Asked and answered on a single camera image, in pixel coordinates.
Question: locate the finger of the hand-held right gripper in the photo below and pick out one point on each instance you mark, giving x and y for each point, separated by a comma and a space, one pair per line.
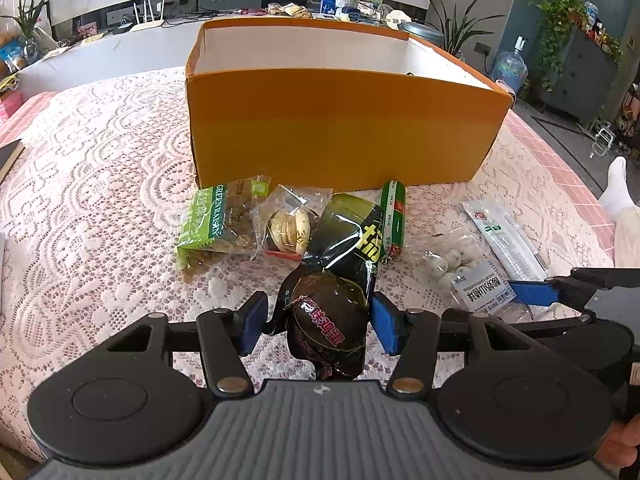
560, 322
530, 293

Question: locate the orange cardboard box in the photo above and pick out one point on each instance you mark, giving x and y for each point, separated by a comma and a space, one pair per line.
340, 135

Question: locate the clear packet of white balls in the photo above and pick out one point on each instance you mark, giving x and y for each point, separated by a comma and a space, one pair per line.
480, 287

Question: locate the dark notebook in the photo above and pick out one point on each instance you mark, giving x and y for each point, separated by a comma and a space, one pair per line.
10, 157

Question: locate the person's right hand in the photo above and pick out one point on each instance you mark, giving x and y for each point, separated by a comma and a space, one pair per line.
622, 447

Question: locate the white wifi router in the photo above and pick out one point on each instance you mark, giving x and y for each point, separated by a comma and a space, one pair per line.
147, 25

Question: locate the green ivy plant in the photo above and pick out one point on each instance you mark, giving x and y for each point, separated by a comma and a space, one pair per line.
560, 15

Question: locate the dark green snack packet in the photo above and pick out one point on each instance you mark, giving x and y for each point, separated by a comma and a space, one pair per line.
345, 230

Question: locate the blue water jug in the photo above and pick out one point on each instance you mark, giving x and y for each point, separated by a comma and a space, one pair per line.
510, 70

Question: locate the long-leaved plant in black pot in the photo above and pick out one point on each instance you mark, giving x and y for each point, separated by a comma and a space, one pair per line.
456, 42

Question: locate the dark grey cabinet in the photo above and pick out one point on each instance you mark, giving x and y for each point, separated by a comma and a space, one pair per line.
585, 80

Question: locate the pink checked tablecloth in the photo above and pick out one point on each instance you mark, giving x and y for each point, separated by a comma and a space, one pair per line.
550, 160

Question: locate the green sausage stick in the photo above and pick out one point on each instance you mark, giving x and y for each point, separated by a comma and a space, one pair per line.
392, 215

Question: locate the grey pedal trash can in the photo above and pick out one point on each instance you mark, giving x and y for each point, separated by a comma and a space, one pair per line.
425, 32

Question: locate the dark braised egg packet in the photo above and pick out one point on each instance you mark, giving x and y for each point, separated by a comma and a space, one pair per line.
320, 330

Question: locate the small long-leaved potted plant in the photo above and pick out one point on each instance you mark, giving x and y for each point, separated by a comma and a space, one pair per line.
30, 22

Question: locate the pile of small snack bags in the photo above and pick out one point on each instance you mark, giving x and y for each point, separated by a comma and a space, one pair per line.
292, 10

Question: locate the white marble television cabinet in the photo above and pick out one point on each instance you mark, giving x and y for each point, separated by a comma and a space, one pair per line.
100, 55

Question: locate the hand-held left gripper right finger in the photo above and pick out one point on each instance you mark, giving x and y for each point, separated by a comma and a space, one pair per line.
385, 325

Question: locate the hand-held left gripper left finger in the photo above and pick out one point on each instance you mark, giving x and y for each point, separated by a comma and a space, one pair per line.
252, 320

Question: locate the white sachet with green mark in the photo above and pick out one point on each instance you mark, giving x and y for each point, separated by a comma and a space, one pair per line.
505, 237

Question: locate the clear round biscuit packet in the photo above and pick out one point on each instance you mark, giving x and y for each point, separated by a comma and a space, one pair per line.
290, 227

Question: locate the green raisin packet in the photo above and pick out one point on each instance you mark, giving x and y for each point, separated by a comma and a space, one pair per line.
215, 220

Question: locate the person's white sock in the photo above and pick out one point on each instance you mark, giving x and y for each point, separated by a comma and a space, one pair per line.
615, 185

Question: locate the white round gadget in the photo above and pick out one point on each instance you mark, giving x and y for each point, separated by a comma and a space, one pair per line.
398, 17

